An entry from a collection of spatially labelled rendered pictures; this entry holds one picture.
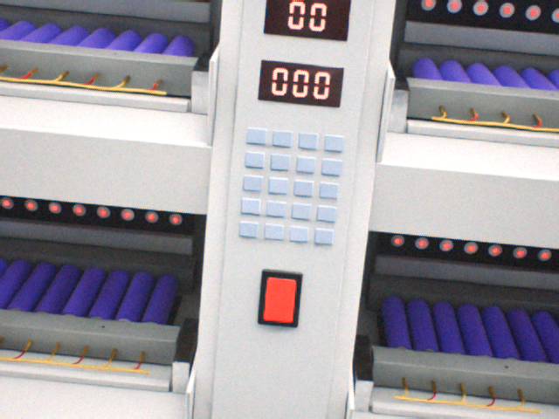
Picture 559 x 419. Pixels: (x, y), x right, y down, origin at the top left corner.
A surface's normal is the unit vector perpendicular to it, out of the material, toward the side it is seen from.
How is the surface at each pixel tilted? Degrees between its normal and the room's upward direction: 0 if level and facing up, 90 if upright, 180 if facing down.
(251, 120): 90
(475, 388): 107
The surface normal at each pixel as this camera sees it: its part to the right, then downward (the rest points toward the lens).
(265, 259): -0.04, 0.19
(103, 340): -0.06, 0.47
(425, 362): 0.07, -0.88
